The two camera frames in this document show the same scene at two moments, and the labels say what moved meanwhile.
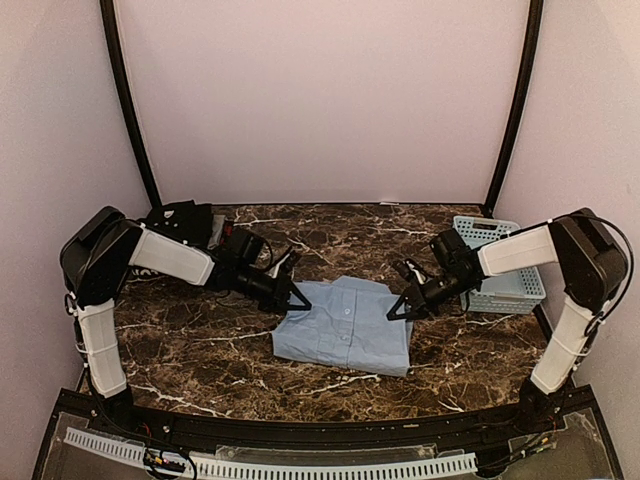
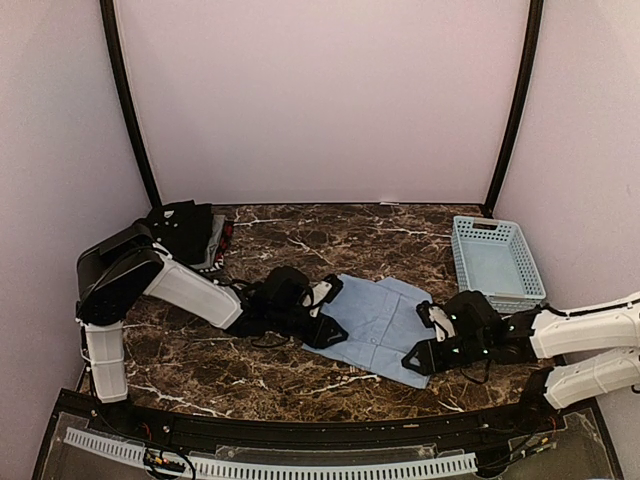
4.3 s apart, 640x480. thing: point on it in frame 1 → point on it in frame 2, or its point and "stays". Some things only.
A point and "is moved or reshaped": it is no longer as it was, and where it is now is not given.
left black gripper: (277, 301) → (317, 337)
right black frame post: (535, 20) stays
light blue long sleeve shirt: (346, 324) is moved or reshaped
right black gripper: (417, 299) → (428, 357)
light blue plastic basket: (509, 293) stays
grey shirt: (218, 221) stays
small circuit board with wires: (163, 462) stays
